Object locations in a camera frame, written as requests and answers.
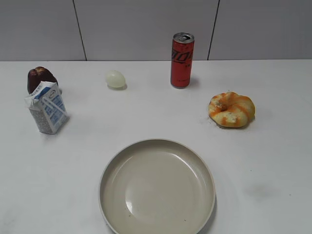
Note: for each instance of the pale white egg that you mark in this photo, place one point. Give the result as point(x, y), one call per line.
point(115, 79)

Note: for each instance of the blue white milk carton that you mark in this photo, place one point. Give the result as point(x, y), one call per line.
point(47, 108)

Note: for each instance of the orange striped bread roll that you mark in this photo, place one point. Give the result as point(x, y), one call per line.
point(231, 110)

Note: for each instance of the red soda can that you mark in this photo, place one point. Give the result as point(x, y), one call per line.
point(181, 61)

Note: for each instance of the dark red jujube fruit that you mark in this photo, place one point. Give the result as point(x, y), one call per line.
point(36, 75)

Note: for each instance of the beige round plate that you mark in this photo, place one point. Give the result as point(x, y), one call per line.
point(156, 186)

